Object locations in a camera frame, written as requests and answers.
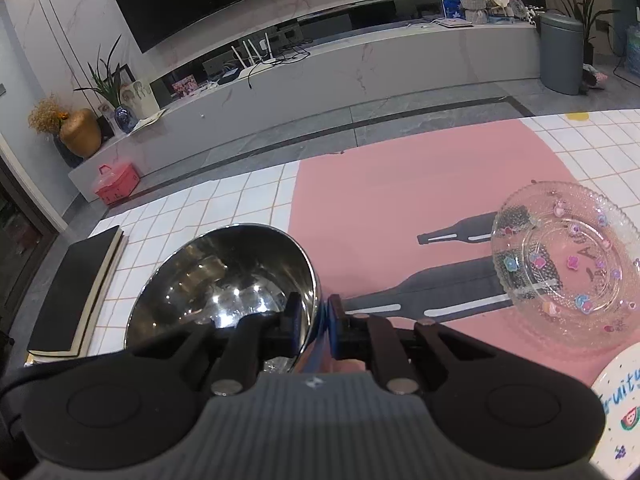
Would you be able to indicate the golden vase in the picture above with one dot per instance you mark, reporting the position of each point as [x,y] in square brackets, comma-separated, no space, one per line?
[81,134]

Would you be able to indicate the clear glass flower-sticker plate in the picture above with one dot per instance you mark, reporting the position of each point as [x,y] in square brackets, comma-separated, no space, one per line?
[565,270]

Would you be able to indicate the grey trash bin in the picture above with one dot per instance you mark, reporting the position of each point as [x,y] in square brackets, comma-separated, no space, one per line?
[561,55]

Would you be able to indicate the red plastic basket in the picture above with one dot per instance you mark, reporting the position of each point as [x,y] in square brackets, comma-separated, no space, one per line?
[119,185]

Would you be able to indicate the white fruit-print plate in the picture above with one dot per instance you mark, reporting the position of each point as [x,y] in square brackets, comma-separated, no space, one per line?
[620,410]

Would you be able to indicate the white picture card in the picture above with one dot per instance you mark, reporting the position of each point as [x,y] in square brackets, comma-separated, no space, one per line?
[140,97]

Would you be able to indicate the blue patterned vase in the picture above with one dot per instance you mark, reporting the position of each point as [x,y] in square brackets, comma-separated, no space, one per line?
[125,119]

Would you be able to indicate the grey wrapped flower pot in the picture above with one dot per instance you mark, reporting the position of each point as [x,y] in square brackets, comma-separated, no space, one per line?
[475,10]

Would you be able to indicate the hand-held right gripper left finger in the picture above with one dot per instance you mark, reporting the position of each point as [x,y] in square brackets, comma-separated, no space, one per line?
[295,316]

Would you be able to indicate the tall potted plant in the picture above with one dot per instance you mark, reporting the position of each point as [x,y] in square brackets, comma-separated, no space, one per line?
[580,5]

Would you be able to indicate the pink and white grid tablecloth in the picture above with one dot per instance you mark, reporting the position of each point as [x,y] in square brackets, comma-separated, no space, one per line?
[400,200]

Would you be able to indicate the black hardcover book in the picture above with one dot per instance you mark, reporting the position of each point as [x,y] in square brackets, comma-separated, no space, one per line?
[75,285]

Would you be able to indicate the grey marble television cabinet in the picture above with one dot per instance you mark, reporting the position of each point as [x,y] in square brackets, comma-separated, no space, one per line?
[350,75]

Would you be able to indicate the dried yellow flower bunch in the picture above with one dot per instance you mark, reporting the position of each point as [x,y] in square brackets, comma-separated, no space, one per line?
[45,112]

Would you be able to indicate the green long-leaf plant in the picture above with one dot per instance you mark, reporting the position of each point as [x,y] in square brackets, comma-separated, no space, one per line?
[107,82]

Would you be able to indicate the small photo frame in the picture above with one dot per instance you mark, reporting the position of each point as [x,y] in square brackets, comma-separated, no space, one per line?
[184,86]

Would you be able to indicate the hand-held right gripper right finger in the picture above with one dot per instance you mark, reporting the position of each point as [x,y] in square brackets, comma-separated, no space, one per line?
[332,327]

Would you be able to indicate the pink slipper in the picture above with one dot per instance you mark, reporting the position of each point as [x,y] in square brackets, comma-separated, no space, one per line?
[596,78]

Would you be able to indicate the white router with antennas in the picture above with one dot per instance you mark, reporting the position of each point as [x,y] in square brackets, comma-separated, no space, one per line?
[265,59]

